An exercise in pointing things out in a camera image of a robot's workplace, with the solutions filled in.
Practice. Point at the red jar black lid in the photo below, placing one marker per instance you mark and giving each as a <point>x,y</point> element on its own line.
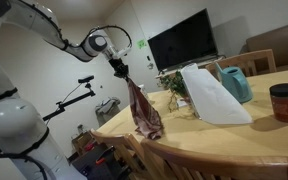
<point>279,100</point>

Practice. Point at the black flat screen television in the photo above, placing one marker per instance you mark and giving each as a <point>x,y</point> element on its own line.
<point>190,39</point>

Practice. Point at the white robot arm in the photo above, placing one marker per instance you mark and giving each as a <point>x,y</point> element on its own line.
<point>25,139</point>

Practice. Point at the teal watering can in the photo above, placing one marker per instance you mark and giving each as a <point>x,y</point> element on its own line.
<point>233,79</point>

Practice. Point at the wooden chair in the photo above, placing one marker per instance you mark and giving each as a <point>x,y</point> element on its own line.
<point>127,149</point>
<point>248,62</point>
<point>178,164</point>

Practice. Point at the brown armchair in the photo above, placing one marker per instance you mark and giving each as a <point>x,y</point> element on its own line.
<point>276,40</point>

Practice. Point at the dark red patterned cloth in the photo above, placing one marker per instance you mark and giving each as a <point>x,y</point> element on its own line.
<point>145,117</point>

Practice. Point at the white paper cup container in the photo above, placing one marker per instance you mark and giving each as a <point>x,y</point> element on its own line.
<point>143,91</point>

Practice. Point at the wooden chair near right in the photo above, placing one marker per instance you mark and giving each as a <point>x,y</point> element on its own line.
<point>178,164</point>

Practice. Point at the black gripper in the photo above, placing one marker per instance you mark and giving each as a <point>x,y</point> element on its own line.
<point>121,70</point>

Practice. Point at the wooden chair near left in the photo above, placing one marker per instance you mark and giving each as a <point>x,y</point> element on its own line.
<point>127,149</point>

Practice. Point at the white tv stand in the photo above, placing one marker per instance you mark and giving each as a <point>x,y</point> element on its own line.
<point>198,65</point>

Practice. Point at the green sticky note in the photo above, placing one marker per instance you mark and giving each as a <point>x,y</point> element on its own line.
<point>141,43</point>

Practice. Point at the grey bundle of clothes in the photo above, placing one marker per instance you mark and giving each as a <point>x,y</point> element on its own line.
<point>107,109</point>

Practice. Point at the potted green plant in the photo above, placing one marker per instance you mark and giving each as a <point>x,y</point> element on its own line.
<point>175,84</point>

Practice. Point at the white paper towel roll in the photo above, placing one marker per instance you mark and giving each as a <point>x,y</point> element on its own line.
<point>212,101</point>

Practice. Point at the wooden chair far side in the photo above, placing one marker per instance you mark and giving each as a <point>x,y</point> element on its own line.
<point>248,62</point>

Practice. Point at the black camera on stand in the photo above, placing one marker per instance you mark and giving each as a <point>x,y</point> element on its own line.
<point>70,100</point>

